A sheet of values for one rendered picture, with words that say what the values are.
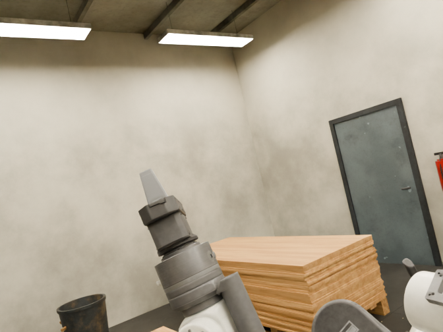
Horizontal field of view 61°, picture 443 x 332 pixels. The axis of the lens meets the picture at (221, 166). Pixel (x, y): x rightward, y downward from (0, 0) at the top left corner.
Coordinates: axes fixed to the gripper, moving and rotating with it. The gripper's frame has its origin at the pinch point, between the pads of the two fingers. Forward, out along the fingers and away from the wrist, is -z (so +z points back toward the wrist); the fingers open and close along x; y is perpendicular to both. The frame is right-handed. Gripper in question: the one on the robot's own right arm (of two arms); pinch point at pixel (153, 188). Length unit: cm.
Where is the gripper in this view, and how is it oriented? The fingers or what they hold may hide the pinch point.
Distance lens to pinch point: 60.1
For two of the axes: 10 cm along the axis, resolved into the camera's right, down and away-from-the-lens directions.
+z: 4.3, 8.8, -2.1
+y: -9.0, 4.2, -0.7
